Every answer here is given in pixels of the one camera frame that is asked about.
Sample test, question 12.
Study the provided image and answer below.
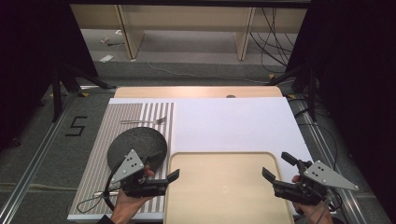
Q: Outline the black curtain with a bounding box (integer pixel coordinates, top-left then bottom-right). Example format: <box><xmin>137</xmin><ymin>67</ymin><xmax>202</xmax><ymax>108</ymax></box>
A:
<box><xmin>286</xmin><ymin>0</ymin><xmax>396</xmax><ymax>216</ymax></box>
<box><xmin>0</xmin><ymin>0</ymin><xmax>99</xmax><ymax>150</ymax></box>

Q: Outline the bundle of black cables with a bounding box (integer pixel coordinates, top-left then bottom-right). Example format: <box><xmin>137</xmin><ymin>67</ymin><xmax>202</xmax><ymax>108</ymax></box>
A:
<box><xmin>250</xmin><ymin>7</ymin><xmax>297</xmax><ymax>74</ymax></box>

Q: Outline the light wooden tray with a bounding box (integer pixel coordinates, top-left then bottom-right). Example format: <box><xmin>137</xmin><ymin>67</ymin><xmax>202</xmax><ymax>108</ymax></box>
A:
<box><xmin>163</xmin><ymin>151</ymin><xmax>295</xmax><ymax>224</ymax></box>

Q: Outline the person's right hand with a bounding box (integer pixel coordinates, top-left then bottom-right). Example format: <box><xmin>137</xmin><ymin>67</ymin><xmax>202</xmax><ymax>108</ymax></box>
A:
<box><xmin>291</xmin><ymin>175</ymin><xmax>334</xmax><ymax>224</ymax></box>

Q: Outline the thick black cable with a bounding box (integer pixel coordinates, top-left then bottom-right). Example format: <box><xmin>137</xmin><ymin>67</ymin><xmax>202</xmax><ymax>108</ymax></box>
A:
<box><xmin>104</xmin><ymin>160</ymin><xmax>125</xmax><ymax>213</ymax></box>

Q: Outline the black round plate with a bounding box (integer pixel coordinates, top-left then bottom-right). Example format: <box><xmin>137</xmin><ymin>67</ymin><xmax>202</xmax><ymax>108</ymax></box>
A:
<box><xmin>106</xmin><ymin>126</ymin><xmax>168</xmax><ymax>173</ymax></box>

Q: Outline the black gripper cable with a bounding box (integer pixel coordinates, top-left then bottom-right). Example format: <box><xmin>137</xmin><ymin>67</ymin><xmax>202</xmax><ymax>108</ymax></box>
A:
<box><xmin>323</xmin><ymin>186</ymin><xmax>347</xmax><ymax>218</ymax></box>

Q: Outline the person's left hand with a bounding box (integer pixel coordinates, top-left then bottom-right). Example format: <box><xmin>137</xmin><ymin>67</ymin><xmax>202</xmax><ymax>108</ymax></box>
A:
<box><xmin>110</xmin><ymin>165</ymin><xmax>156</xmax><ymax>224</ymax></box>

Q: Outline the dark sleeve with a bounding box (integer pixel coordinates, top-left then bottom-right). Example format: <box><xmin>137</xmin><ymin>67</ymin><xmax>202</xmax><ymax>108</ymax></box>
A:
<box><xmin>96</xmin><ymin>214</ymin><xmax>115</xmax><ymax>224</ymax></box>

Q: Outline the black tripod stand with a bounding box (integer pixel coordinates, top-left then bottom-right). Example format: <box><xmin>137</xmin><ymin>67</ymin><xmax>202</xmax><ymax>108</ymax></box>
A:
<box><xmin>265</xmin><ymin>63</ymin><xmax>318</xmax><ymax>122</ymax></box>
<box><xmin>50</xmin><ymin>63</ymin><xmax>118</xmax><ymax>123</ymax></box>

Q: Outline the black floor cable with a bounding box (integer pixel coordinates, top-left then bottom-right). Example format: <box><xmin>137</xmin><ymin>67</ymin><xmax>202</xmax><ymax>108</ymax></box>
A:
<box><xmin>293</xmin><ymin>106</ymin><xmax>339</xmax><ymax>171</ymax></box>

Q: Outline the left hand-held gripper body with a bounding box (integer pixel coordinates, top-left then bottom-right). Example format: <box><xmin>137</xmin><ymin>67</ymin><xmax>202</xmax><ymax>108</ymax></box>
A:
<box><xmin>110</xmin><ymin>148</ymin><xmax>171</xmax><ymax>199</ymax></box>

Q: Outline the thin grey cable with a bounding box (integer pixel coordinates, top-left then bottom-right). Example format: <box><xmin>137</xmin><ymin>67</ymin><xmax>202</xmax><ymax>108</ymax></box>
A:
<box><xmin>76</xmin><ymin>186</ymin><xmax>120</xmax><ymax>215</ymax></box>

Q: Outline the striped grey placemat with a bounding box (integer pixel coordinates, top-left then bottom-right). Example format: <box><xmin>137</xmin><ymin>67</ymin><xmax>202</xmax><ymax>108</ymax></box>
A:
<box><xmin>68</xmin><ymin>102</ymin><xmax>176</xmax><ymax>217</ymax></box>

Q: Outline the aluminium rail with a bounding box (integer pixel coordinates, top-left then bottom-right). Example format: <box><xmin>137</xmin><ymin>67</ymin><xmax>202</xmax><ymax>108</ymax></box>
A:
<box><xmin>0</xmin><ymin>92</ymin><xmax>78</xmax><ymax>224</ymax></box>
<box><xmin>292</xmin><ymin>96</ymin><xmax>362</xmax><ymax>224</ymax></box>

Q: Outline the white board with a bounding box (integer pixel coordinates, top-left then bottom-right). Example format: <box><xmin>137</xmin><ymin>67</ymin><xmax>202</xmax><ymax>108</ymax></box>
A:
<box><xmin>66</xmin><ymin>96</ymin><xmax>314</xmax><ymax>222</ymax></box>

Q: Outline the silver fork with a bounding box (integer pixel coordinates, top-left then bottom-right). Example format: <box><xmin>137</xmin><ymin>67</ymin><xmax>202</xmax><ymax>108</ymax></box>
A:
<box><xmin>120</xmin><ymin>116</ymin><xmax>168</xmax><ymax>125</ymax></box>

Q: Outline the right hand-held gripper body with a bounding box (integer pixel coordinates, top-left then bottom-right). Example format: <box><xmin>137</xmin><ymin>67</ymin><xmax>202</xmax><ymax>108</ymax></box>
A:
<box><xmin>272</xmin><ymin>159</ymin><xmax>360</xmax><ymax>207</ymax></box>

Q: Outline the light wooden shelf unit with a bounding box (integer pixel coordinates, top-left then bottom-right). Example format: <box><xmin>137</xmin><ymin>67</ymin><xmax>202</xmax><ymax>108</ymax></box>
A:
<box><xmin>69</xmin><ymin>3</ymin><xmax>309</xmax><ymax>62</ymax></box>

